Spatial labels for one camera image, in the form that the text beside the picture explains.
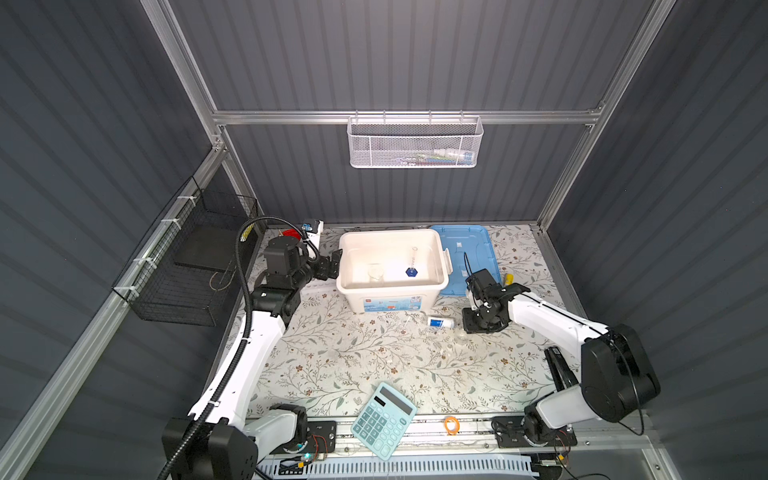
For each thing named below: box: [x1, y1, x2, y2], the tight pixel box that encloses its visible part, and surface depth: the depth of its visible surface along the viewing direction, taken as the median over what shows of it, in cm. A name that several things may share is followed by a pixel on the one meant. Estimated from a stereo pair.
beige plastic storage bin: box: [336, 229, 453, 314], surface depth 98 cm
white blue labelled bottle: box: [427, 317, 455, 328], surface depth 93 cm
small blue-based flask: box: [405, 246, 418, 277], surface depth 107 cm
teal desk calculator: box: [351, 382, 418, 461], surface depth 76 cm
